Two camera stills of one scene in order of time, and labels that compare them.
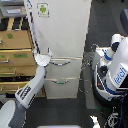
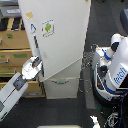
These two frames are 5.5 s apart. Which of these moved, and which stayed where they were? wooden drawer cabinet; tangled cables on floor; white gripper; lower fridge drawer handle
Moved: white gripper
Stayed: wooden drawer cabinet; lower fridge drawer handle; tangled cables on floor
